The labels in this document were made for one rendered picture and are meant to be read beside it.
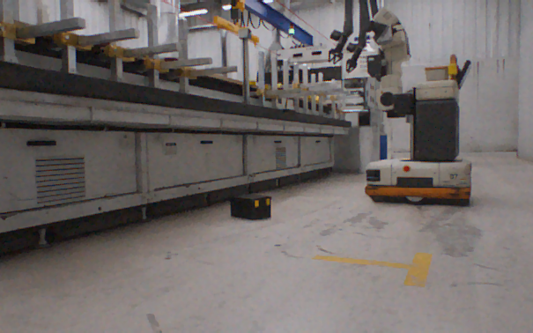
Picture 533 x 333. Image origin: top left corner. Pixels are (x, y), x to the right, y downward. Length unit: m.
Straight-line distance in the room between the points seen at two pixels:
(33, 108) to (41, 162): 0.36
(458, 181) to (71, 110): 2.25
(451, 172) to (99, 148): 2.10
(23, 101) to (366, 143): 4.74
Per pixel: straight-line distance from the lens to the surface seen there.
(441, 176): 2.97
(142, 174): 2.42
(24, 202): 1.99
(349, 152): 6.04
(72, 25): 1.51
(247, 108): 2.95
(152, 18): 2.25
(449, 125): 3.00
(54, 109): 1.79
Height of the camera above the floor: 0.42
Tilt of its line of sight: 3 degrees down
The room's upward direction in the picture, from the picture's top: 1 degrees counter-clockwise
